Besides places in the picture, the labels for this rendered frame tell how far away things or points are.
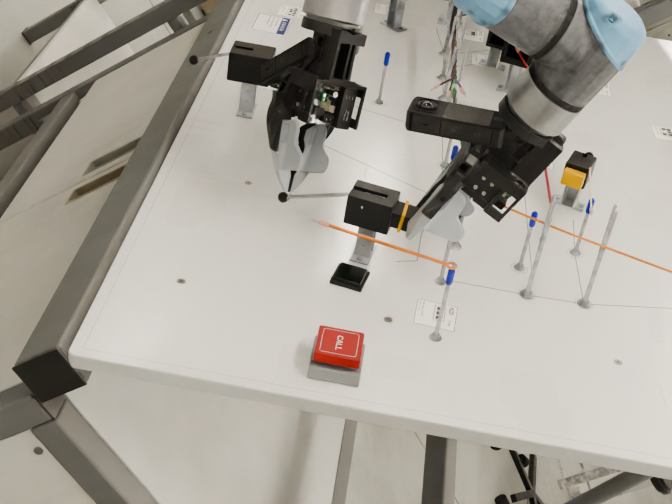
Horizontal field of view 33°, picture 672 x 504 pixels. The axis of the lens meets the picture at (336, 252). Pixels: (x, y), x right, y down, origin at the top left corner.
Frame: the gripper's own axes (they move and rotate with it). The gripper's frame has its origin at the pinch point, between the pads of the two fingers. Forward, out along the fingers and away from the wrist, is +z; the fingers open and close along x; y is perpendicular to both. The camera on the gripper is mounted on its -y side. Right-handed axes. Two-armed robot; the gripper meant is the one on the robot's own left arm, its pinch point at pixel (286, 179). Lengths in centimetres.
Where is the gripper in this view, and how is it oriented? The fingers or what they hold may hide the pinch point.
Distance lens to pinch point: 139.2
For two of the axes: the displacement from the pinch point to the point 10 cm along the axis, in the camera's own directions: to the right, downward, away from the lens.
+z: -2.3, 9.4, 2.5
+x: 8.3, 0.5, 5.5
